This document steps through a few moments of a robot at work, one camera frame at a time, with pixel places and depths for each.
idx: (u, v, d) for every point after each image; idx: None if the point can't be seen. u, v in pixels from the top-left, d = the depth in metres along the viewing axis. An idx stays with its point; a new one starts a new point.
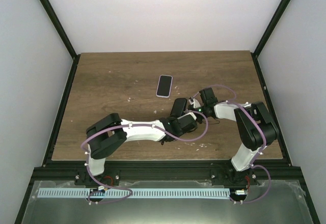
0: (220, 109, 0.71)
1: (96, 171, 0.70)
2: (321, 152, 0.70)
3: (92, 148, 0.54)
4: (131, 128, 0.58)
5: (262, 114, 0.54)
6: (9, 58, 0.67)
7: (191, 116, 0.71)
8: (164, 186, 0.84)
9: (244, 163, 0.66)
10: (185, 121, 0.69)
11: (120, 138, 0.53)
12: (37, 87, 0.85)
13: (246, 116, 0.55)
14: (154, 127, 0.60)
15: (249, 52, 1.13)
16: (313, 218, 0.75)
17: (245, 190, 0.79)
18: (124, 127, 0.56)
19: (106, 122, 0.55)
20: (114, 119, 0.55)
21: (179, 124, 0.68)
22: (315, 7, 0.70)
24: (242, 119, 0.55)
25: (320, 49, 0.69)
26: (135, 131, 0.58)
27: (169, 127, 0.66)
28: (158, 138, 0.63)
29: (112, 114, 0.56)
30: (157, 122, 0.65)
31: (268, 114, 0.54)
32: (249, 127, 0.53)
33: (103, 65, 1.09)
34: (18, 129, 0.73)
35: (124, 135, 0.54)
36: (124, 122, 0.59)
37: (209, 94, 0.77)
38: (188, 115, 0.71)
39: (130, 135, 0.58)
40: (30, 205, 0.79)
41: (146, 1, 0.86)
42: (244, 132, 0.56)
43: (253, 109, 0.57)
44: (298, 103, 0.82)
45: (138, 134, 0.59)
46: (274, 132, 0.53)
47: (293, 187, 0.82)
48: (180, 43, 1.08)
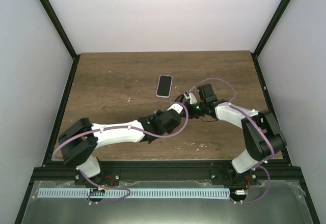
0: (220, 112, 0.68)
1: (91, 173, 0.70)
2: (321, 152, 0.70)
3: (64, 156, 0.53)
4: (103, 132, 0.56)
5: (269, 124, 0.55)
6: (9, 57, 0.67)
7: (172, 111, 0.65)
8: (165, 186, 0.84)
9: (245, 167, 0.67)
10: (165, 118, 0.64)
11: (90, 144, 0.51)
12: (36, 87, 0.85)
13: (253, 127, 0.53)
14: (129, 128, 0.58)
15: (249, 52, 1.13)
16: (313, 218, 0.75)
17: (245, 190, 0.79)
18: (94, 132, 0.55)
19: (76, 128, 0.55)
20: (84, 123, 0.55)
21: (159, 121, 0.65)
22: (316, 6, 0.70)
24: (250, 132, 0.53)
25: (320, 49, 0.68)
26: (108, 135, 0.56)
27: (149, 127, 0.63)
28: (138, 139, 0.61)
29: (83, 118, 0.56)
30: (135, 122, 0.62)
31: (275, 124, 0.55)
32: (257, 138, 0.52)
33: (103, 65, 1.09)
34: (17, 128, 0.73)
35: (94, 140, 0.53)
36: (96, 127, 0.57)
37: (208, 92, 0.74)
38: (168, 111, 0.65)
39: (103, 139, 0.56)
40: (30, 205, 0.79)
41: (145, 0, 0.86)
42: (249, 142, 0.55)
43: (261, 118, 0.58)
44: (298, 103, 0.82)
45: (112, 137, 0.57)
46: (281, 142, 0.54)
47: (293, 187, 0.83)
48: (180, 43, 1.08)
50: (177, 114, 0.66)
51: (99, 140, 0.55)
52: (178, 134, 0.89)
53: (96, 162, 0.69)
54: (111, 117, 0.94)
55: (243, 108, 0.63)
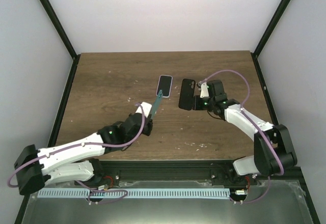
0: (231, 116, 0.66)
1: (85, 176, 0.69)
2: (321, 153, 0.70)
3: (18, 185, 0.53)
4: (52, 157, 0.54)
5: (283, 141, 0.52)
6: (9, 58, 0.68)
7: (133, 116, 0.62)
8: (165, 186, 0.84)
9: (245, 170, 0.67)
10: (128, 125, 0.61)
11: (34, 173, 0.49)
12: (36, 87, 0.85)
13: (265, 143, 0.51)
14: (83, 145, 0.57)
15: (249, 53, 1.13)
16: (313, 219, 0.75)
17: (245, 190, 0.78)
18: (41, 159, 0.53)
19: (23, 157, 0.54)
20: (29, 151, 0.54)
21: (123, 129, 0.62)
22: (315, 6, 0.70)
24: (262, 148, 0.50)
25: (320, 49, 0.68)
26: (56, 158, 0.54)
27: (113, 136, 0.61)
28: (100, 152, 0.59)
29: (29, 146, 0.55)
30: (91, 138, 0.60)
31: (289, 142, 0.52)
32: (268, 155, 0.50)
33: (103, 65, 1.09)
34: (17, 128, 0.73)
35: (37, 168, 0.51)
36: (42, 152, 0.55)
37: (218, 90, 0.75)
38: (130, 116, 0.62)
39: (52, 164, 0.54)
40: (29, 205, 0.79)
41: (145, 0, 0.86)
42: (259, 157, 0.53)
43: (274, 133, 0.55)
44: (298, 103, 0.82)
45: (62, 160, 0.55)
46: (291, 159, 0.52)
47: (293, 187, 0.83)
48: (180, 43, 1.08)
50: (138, 118, 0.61)
51: (45, 166, 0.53)
52: (178, 134, 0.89)
53: (79, 167, 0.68)
54: (111, 117, 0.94)
55: (259, 119, 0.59)
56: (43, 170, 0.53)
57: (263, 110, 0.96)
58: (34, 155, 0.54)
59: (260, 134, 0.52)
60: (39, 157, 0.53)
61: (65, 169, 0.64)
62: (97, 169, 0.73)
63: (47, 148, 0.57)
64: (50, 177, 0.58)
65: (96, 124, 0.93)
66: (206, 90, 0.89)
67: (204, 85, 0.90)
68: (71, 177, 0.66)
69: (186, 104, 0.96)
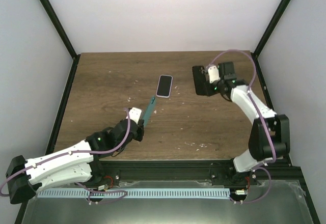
0: (237, 96, 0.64)
1: (79, 179, 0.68)
2: (321, 153, 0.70)
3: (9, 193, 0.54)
4: (38, 167, 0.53)
5: (281, 131, 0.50)
6: (9, 58, 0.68)
7: (121, 122, 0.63)
8: (164, 186, 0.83)
9: (244, 166, 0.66)
10: (117, 131, 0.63)
11: (20, 185, 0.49)
12: (36, 87, 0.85)
13: (264, 130, 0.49)
14: (71, 154, 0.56)
15: (249, 52, 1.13)
16: (312, 218, 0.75)
17: (245, 190, 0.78)
18: (27, 170, 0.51)
19: (11, 167, 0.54)
20: (18, 162, 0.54)
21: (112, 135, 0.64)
22: (316, 6, 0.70)
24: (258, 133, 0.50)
25: (320, 49, 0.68)
26: (44, 168, 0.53)
27: (102, 142, 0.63)
28: (88, 160, 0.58)
29: (17, 157, 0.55)
30: (78, 146, 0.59)
31: (287, 133, 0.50)
32: (263, 141, 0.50)
33: (103, 65, 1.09)
34: (17, 129, 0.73)
35: (25, 180, 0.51)
36: (29, 163, 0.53)
37: (228, 71, 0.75)
38: (118, 123, 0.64)
39: (39, 175, 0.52)
40: (30, 205, 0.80)
41: (145, 0, 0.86)
42: (254, 141, 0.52)
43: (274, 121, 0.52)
44: (298, 103, 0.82)
45: (50, 170, 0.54)
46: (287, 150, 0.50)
47: (293, 187, 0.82)
48: (180, 43, 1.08)
50: (125, 124, 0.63)
51: (32, 177, 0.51)
52: (178, 134, 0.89)
53: (75, 170, 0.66)
54: (111, 117, 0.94)
55: (263, 106, 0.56)
56: (30, 180, 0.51)
57: None
58: (22, 165, 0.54)
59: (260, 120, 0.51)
60: (26, 168, 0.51)
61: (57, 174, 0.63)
62: (96, 170, 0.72)
63: (34, 159, 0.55)
64: (41, 185, 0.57)
65: (96, 124, 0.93)
66: (215, 75, 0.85)
67: (212, 69, 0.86)
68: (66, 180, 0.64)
69: (200, 88, 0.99)
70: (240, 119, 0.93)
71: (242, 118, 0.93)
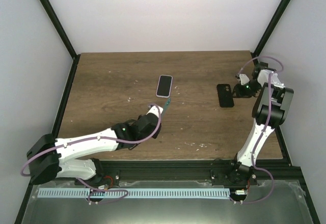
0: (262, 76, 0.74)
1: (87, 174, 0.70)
2: (321, 152, 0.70)
3: (31, 172, 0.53)
4: (68, 147, 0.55)
5: (283, 100, 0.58)
6: (9, 57, 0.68)
7: (148, 116, 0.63)
8: (165, 186, 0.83)
9: (245, 152, 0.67)
10: (142, 123, 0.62)
11: (51, 161, 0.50)
12: (37, 86, 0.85)
13: (268, 91, 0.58)
14: (99, 139, 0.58)
15: (249, 52, 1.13)
16: (313, 218, 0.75)
17: (245, 190, 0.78)
18: (58, 148, 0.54)
19: (41, 145, 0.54)
20: (47, 140, 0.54)
21: (137, 127, 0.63)
22: (316, 5, 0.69)
24: (262, 93, 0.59)
25: (321, 48, 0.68)
26: (73, 149, 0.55)
27: (126, 133, 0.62)
28: (112, 148, 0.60)
29: (46, 135, 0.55)
30: (105, 132, 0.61)
31: (288, 103, 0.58)
32: (263, 101, 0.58)
33: (103, 65, 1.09)
34: (18, 128, 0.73)
35: (57, 158, 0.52)
36: (60, 142, 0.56)
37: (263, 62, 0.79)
38: (144, 115, 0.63)
39: (69, 155, 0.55)
40: (29, 206, 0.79)
41: (145, 0, 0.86)
42: (256, 103, 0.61)
43: (281, 93, 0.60)
44: (297, 102, 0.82)
45: (78, 152, 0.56)
46: (279, 117, 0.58)
47: (293, 187, 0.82)
48: (180, 43, 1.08)
50: (153, 117, 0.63)
51: (62, 156, 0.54)
52: (178, 134, 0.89)
53: (84, 164, 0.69)
54: (111, 117, 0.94)
55: (278, 80, 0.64)
56: (60, 159, 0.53)
57: None
58: (51, 143, 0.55)
59: (267, 84, 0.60)
60: (57, 146, 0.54)
61: (73, 164, 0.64)
62: (97, 168, 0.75)
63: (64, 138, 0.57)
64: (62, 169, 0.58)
65: (96, 124, 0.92)
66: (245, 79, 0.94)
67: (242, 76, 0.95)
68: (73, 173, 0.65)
69: (224, 101, 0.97)
70: (240, 119, 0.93)
71: (242, 118, 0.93)
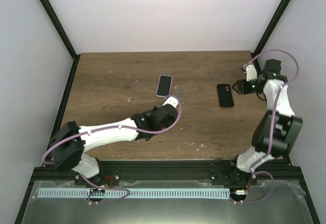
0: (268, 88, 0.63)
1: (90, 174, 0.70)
2: (321, 152, 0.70)
3: (55, 159, 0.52)
4: (92, 134, 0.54)
5: (290, 130, 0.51)
6: (9, 57, 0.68)
7: (166, 107, 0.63)
8: (165, 186, 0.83)
9: (245, 164, 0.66)
10: (160, 114, 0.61)
11: (76, 148, 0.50)
12: (37, 86, 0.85)
13: (271, 120, 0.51)
14: (120, 128, 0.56)
15: (249, 52, 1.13)
16: (313, 218, 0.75)
17: (245, 190, 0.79)
18: (82, 135, 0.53)
19: (63, 132, 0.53)
20: (71, 127, 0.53)
21: (155, 117, 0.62)
22: (316, 5, 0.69)
24: (265, 122, 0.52)
25: (321, 48, 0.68)
26: (97, 137, 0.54)
27: (144, 123, 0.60)
28: (131, 137, 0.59)
29: (70, 121, 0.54)
30: (126, 120, 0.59)
31: (294, 134, 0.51)
32: (266, 131, 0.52)
33: (103, 65, 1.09)
34: (18, 128, 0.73)
35: (81, 144, 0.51)
36: (83, 130, 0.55)
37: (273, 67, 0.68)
38: (163, 106, 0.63)
39: (92, 142, 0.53)
40: (29, 205, 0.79)
41: (145, 0, 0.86)
42: (259, 131, 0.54)
43: (288, 122, 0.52)
44: (298, 103, 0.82)
45: (100, 140, 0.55)
46: (283, 148, 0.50)
47: (293, 187, 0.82)
48: (180, 43, 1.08)
50: (171, 109, 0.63)
51: (86, 143, 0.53)
52: (178, 134, 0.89)
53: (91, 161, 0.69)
54: (111, 117, 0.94)
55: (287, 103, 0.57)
56: (85, 146, 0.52)
57: (263, 110, 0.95)
58: (74, 130, 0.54)
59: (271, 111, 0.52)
60: (81, 133, 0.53)
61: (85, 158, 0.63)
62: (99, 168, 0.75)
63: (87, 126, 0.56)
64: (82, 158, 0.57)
65: (96, 124, 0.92)
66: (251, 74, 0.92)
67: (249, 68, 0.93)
68: (81, 168, 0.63)
69: (224, 102, 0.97)
70: (240, 119, 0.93)
71: (242, 118, 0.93)
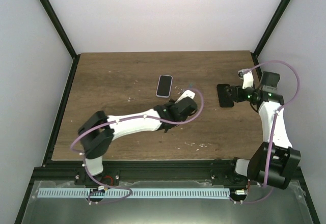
0: (263, 111, 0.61)
1: (95, 171, 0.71)
2: (321, 152, 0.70)
3: (86, 147, 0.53)
4: (119, 123, 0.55)
5: (287, 165, 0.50)
6: (9, 57, 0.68)
7: (188, 99, 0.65)
8: (164, 186, 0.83)
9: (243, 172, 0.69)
10: (182, 106, 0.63)
11: (107, 135, 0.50)
12: (37, 86, 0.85)
13: (266, 156, 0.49)
14: (145, 117, 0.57)
15: (249, 52, 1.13)
16: (313, 218, 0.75)
17: (244, 190, 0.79)
18: (111, 123, 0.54)
19: (93, 121, 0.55)
20: (100, 116, 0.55)
21: (176, 109, 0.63)
22: (316, 5, 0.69)
24: (260, 158, 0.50)
25: (321, 47, 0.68)
26: (124, 126, 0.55)
27: (166, 114, 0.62)
28: (154, 128, 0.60)
29: (98, 112, 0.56)
30: (150, 112, 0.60)
31: (292, 168, 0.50)
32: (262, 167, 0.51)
33: (103, 65, 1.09)
34: (18, 128, 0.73)
35: (111, 132, 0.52)
36: (111, 119, 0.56)
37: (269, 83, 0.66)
38: (184, 99, 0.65)
39: (120, 131, 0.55)
40: (29, 205, 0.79)
41: (145, 0, 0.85)
42: (255, 163, 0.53)
43: (285, 154, 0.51)
44: (297, 103, 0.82)
45: (127, 129, 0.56)
46: (281, 180, 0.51)
47: (293, 187, 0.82)
48: (180, 43, 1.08)
50: (192, 101, 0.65)
51: (115, 132, 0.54)
52: (178, 134, 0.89)
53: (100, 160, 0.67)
54: None
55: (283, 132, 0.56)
56: (114, 134, 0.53)
57: None
58: (103, 118, 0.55)
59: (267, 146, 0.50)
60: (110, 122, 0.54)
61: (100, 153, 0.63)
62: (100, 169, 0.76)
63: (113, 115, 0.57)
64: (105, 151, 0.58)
65: None
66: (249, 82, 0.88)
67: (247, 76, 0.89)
68: (92, 162, 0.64)
69: (224, 102, 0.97)
70: (240, 119, 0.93)
71: (242, 118, 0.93)
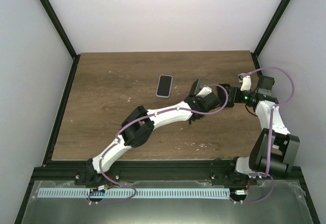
0: (260, 109, 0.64)
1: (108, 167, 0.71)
2: (321, 152, 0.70)
3: (129, 137, 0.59)
4: (158, 115, 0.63)
5: (287, 150, 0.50)
6: (9, 57, 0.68)
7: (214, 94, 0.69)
8: (165, 186, 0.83)
9: (245, 170, 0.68)
10: (208, 100, 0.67)
11: (148, 127, 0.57)
12: (37, 86, 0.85)
13: (267, 140, 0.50)
14: (179, 109, 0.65)
15: (249, 52, 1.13)
16: (313, 218, 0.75)
17: (245, 190, 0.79)
18: (151, 116, 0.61)
19: (135, 114, 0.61)
20: (141, 110, 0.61)
21: (203, 102, 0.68)
22: (316, 4, 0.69)
24: (261, 143, 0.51)
25: (322, 48, 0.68)
26: (161, 117, 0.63)
27: (195, 106, 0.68)
28: (186, 118, 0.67)
29: (139, 106, 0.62)
30: (182, 103, 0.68)
31: (293, 154, 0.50)
32: (262, 151, 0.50)
33: (103, 65, 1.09)
34: (18, 128, 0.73)
35: (152, 123, 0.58)
36: (150, 112, 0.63)
37: (265, 86, 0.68)
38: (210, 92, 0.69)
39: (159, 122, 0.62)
40: (29, 205, 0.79)
41: (144, 0, 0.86)
42: (255, 151, 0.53)
43: (284, 140, 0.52)
44: (297, 103, 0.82)
45: (164, 120, 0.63)
46: (283, 169, 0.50)
47: (293, 187, 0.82)
48: (180, 43, 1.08)
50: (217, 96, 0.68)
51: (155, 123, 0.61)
52: (178, 134, 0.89)
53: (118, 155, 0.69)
54: (111, 116, 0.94)
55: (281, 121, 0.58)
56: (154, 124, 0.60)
57: None
58: (144, 112, 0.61)
59: (267, 132, 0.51)
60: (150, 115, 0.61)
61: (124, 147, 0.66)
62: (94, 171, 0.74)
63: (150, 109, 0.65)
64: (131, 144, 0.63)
65: (96, 124, 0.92)
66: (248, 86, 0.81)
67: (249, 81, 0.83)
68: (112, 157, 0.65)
69: None
70: (240, 119, 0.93)
71: (242, 118, 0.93)
